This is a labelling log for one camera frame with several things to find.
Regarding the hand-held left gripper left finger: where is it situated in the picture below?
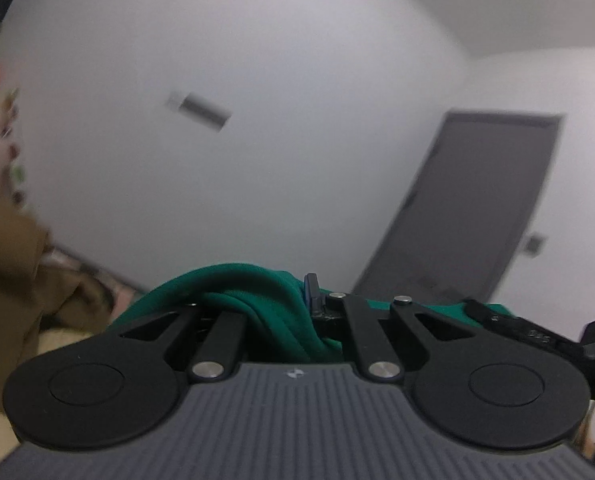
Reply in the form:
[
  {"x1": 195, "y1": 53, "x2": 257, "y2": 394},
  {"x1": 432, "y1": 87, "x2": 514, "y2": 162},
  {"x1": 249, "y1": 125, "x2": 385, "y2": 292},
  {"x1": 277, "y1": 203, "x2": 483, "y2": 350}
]
[{"x1": 119, "y1": 303, "x2": 249, "y2": 380}]

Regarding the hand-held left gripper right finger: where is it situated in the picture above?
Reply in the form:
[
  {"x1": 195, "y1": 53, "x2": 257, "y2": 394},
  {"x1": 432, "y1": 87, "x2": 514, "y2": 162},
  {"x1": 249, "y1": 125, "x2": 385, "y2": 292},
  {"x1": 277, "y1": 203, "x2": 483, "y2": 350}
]
[{"x1": 302, "y1": 272, "x2": 474, "y2": 382}]

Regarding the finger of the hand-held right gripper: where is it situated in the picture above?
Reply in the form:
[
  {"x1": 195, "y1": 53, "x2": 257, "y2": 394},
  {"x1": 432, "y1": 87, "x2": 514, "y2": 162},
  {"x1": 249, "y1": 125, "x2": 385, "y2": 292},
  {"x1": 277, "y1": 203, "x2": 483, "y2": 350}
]
[{"x1": 464, "y1": 298, "x2": 586, "y2": 359}]

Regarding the green jacket with cream lining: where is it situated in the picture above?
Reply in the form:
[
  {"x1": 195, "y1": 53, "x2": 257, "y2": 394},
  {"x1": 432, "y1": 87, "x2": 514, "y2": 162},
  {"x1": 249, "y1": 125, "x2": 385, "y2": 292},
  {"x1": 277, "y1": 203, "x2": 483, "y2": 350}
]
[{"x1": 105, "y1": 261, "x2": 518, "y2": 365}]

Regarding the grey door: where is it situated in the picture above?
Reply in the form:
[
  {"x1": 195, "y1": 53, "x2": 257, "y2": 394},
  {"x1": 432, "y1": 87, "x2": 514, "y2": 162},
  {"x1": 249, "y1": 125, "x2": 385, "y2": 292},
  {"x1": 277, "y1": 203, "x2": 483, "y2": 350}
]
[{"x1": 350, "y1": 110, "x2": 563, "y2": 307}]

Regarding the brown garment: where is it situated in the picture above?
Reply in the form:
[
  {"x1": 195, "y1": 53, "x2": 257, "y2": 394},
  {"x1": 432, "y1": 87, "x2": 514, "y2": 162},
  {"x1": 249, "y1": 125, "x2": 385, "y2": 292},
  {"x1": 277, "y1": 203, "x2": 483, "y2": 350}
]
[{"x1": 0, "y1": 192, "x2": 148, "y2": 416}]

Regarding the grey wall switch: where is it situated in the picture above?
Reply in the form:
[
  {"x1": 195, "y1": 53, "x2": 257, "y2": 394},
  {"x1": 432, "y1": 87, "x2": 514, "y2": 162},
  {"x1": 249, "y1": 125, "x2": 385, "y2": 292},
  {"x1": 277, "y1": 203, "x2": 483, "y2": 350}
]
[{"x1": 522, "y1": 232, "x2": 549, "y2": 257}]

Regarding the grey wall panel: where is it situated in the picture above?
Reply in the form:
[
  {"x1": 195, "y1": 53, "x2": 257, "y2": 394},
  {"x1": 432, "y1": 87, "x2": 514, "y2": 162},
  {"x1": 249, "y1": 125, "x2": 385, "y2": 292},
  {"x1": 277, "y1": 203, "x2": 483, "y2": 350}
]
[{"x1": 165, "y1": 91, "x2": 233, "y2": 135}]

